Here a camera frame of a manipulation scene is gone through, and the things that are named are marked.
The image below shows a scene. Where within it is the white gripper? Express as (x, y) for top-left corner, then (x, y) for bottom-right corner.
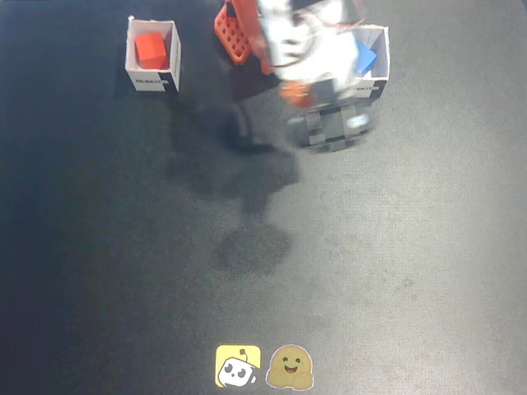
(269, 30), (360, 109)

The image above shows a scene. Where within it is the blue cube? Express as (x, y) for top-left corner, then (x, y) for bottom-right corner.
(354, 39), (379, 78)

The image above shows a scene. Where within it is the red cube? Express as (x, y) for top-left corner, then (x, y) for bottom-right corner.
(134, 31), (170, 69)

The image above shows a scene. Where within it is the white paper box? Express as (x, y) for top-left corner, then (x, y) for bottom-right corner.
(124, 16), (182, 93)
(335, 24), (391, 100)

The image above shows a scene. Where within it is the hugging face emoji sticker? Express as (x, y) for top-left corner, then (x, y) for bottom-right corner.
(265, 343), (315, 390)

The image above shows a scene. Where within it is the yellow robot face sticker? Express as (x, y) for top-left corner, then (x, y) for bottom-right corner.
(214, 344), (263, 388)

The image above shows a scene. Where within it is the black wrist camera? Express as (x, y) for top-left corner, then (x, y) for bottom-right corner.
(286, 80), (372, 155)

